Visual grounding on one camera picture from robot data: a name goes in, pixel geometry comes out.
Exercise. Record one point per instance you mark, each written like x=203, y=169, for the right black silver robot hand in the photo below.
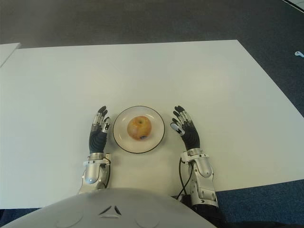
x=191, y=139

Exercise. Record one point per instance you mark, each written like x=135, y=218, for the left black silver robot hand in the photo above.
x=97, y=142

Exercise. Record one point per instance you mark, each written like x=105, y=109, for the yellow-red apple with sticker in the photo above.
x=139, y=127

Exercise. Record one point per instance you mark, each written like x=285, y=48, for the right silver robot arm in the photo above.
x=204, y=166

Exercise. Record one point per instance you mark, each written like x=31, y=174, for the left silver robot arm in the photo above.
x=93, y=171

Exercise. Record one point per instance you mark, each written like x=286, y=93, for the white plate with black rim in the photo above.
x=121, y=140

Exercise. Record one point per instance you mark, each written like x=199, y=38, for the grey robot torso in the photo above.
x=118, y=206

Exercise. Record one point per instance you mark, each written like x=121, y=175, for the white side table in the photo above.
x=7, y=52

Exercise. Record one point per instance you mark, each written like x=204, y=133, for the small white floor object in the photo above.
x=298, y=54

